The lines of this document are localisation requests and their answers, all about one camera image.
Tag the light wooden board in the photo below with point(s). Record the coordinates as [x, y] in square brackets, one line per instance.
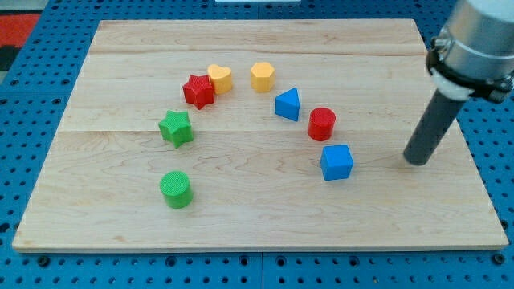
[255, 176]

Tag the green star block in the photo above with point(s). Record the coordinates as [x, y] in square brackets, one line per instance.
[176, 128]

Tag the blue triangle block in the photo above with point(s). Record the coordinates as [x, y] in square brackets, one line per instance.
[287, 105]

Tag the green cylinder block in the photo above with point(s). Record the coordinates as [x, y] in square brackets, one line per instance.
[175, 189]

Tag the red star block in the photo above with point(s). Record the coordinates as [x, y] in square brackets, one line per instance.
[198, 91]

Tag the yellow hexagon block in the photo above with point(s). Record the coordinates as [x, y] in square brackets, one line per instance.
[262, 77]

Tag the yellow heart block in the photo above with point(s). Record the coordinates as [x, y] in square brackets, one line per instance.
[220, 78]

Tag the blue cube block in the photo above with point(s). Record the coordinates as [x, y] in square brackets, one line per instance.
[336, 162]

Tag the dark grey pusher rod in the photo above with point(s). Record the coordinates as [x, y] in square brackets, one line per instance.
[438, 116]

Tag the red cylinder block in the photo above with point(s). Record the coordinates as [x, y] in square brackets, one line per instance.
[321, 123]

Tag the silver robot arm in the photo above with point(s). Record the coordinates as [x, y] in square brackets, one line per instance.
[481, 34]

